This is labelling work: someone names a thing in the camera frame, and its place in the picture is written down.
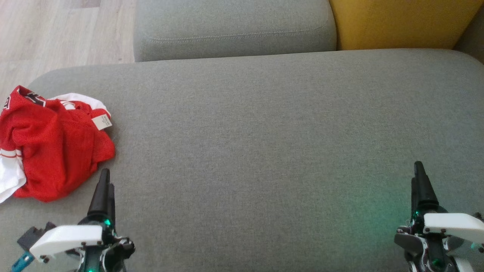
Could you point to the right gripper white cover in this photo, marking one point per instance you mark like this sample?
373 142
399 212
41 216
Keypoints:
450 226

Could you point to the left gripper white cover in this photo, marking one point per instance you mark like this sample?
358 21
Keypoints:
64 238

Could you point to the red shorts white waistband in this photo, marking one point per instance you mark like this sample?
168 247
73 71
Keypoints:
94 151

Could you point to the large grey sofa seat cushion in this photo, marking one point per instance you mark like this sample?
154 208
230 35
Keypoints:
264 151

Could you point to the large yellow sofa back cushion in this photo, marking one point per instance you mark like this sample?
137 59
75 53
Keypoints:
401 22

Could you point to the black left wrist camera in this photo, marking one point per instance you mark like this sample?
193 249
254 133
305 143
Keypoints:
36 236

